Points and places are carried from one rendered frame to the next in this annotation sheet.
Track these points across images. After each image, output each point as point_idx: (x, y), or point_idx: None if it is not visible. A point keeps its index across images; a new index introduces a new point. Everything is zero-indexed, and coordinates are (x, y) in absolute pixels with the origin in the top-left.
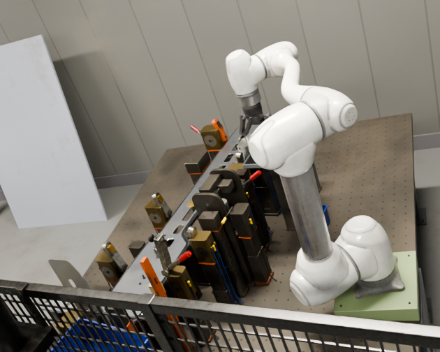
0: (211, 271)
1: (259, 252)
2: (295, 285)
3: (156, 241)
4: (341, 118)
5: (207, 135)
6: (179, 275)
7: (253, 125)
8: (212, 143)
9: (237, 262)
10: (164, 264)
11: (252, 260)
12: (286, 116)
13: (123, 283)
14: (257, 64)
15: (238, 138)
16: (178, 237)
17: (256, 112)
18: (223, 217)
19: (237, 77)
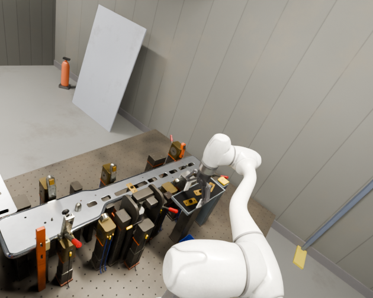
0: (99, 245)
1: (138, 252)
2: None
3: (64, 219)
4: None
5: (174, 147)
6: (65, 247)
7: (200, 162)
8: (173, 153)
9: (122, 245)
10: (61, 232)
11: (131, 252)
12: (219, 264)
13: (37, 211)
14: (230, 155)
15: (186, 164)
16: (100, 205)
17: (205, 179)
18: (132, 223)
19: (211, 152)
